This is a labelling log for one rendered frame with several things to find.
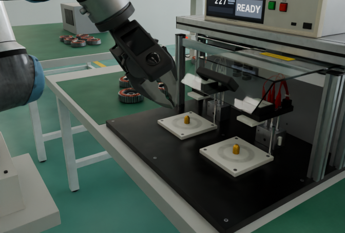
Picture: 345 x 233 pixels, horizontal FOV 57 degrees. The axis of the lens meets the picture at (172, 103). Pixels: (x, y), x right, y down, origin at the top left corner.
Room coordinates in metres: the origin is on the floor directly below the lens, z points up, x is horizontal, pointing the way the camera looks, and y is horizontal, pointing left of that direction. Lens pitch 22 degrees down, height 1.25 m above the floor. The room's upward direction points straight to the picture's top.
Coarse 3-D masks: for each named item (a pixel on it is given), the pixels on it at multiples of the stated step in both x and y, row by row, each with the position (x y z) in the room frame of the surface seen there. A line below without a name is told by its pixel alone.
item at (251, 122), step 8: (264, 104) 0.82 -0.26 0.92; (272, 104) 0.82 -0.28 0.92; (256, 112) 0.80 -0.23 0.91; (264, 112) 0.80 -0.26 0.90; (272, 112) 0.82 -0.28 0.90; (280, 112) 0.84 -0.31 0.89; (240, 120) 0.82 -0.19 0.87; (248, 120) 0.80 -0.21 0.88; (256, 120) 0.80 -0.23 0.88; (264, 120) 0.80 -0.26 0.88; (272, 120) 0.87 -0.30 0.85
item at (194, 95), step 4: (192, 88) 1.05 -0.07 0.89; (188, 92) 1.03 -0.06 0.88; (192, 92) 1.03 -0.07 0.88; (196, 92) 1.03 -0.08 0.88; (200, 92) 1.01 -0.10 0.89; (192, 96) 1.01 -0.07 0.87; (196, 96) 0.99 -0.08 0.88; (200, 96) 0.99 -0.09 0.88; (204, 96) 1.00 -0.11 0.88; (208, 96) 1.01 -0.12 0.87; (224, 104) 1.05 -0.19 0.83
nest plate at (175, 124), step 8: (192, 112) 1.08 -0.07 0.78; (160, 120) 1.01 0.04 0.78; (168, 120) 1.01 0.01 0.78; (176, 120) 1.01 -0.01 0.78; (192, 120) 1.01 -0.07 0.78; (200, 120) 1.01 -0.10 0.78; (168, 128) 0.95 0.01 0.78; (176, 128) 0.95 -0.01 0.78; (184, 128) 0.95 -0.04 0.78; (192, 128) 0.95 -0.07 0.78; (200, 128) 0.95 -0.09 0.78; (208, 128) 0.95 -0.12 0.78; (216, 128) 0.97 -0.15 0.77; (176, 136) 0.92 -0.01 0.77; (184, 136) 0.90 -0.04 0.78; (192, 136) 0.91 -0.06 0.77
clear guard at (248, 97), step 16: (256, 48) 0.89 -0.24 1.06; (208, 64) 0.74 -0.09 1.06; (224, 64) 0.71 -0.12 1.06; (240, 64) 0.71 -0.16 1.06; (256, 64) 0.71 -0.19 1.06; (272, 64) 0.71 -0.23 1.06; (288, 64) 0.71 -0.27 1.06; (304, 64) 0.71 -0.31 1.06; (320, 64) 0.71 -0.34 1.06; (192, 80) 0.73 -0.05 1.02; (208, 80) 0.70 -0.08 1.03; (240, 80) 0.64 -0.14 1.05; (256, 80) 0.61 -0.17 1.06; (272, 80) 0.59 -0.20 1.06; (224, 96) 0.63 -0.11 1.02; (240, 96) 0.60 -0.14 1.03; (256, 96) 0.58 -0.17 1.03
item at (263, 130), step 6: (258, 126) 0.88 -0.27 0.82; (264, 126) 0.88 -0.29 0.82; (258, 132) 0.88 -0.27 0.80; (264, 132) 0.86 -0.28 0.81; (270, 132) 0.84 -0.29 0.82; (276, 132) 0.84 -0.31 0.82; (282, 132) 0.84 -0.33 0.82; (258, 138) 0.88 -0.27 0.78; (264, 138) 0.86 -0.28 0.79; (270, 138) 0.84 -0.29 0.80; (276, 138) 0.83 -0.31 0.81; (282, 138) 0.85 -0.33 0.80; (264, 144) 0.86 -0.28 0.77; (276, 144) 0.83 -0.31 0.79; (282, 144) 0.85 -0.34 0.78
